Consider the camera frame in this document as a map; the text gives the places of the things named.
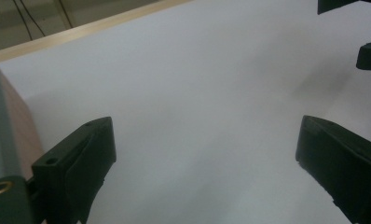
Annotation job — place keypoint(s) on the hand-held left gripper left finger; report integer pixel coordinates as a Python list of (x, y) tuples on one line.
[(71, 161)]

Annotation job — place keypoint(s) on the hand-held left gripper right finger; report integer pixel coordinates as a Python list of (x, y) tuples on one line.
[(345, 161)]

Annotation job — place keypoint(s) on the pink basket with grey rim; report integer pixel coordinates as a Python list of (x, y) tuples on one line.
[(17, 124)]

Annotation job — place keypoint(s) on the wooden table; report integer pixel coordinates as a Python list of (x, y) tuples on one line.
[(81, 29)]

